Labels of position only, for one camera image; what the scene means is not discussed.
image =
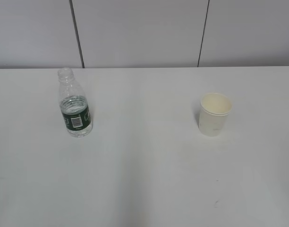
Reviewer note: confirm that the clear green-label water bottle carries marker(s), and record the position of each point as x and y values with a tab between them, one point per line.
73	104

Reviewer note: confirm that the white paper cup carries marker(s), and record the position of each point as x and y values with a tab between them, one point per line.
214	110

